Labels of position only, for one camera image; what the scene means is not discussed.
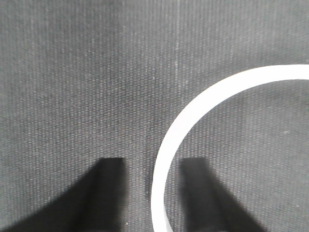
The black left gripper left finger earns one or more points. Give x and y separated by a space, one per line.
93 204

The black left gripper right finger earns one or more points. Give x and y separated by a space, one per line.
207 204

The white PVC pipe clamp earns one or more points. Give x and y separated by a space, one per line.
194 111

